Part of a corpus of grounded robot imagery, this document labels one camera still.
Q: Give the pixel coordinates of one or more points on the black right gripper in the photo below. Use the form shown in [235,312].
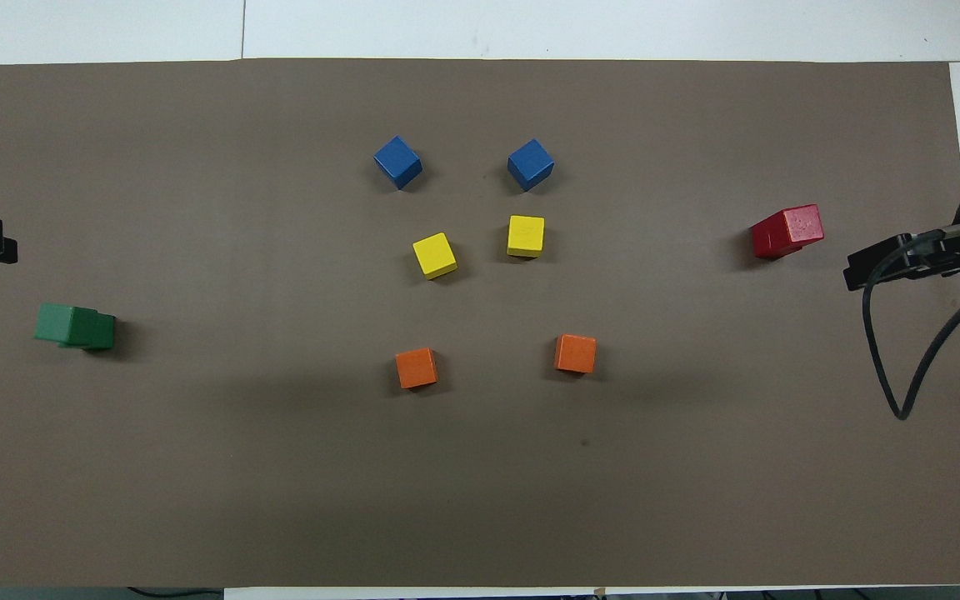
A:
[922,258]

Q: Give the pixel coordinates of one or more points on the red wooden block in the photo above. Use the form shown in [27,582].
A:
[797,225]
[763,242]

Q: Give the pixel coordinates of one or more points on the green wooden block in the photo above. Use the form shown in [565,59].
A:
[55,322]
[105,332]

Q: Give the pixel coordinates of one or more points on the orange wooden block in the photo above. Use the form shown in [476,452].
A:
[575,352]
[417,367]

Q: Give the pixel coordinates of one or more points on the yellow wooden block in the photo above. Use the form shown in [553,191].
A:
[434,254]
[526,235]

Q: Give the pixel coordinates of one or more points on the blue wooden block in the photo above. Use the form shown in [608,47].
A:
[530,164]
[397,162]

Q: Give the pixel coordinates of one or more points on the brown paper mat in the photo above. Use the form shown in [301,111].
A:
[280,467]

